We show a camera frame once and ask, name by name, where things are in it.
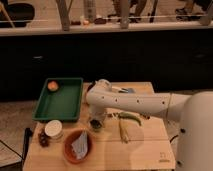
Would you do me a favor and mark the green cup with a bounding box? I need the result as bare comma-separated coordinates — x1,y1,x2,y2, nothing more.
89,119,103,132

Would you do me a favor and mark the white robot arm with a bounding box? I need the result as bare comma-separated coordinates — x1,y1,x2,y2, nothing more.
86,79,213,171

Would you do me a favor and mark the green plastic tray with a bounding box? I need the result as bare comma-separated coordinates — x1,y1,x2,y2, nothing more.
33,77,83,122

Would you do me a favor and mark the green chili pepper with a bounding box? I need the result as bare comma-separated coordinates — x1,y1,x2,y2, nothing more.
118,112,141,126

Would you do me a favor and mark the orange bowl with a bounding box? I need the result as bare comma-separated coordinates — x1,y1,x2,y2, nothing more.
63,129,93,164

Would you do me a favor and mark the white crumpled paper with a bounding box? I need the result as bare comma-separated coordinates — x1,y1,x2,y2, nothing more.
71,131,88,160

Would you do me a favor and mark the small brown block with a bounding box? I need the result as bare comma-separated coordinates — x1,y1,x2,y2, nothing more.
141,114,150,120

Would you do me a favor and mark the orange fruit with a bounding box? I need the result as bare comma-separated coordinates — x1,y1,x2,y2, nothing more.
47,81,59,92

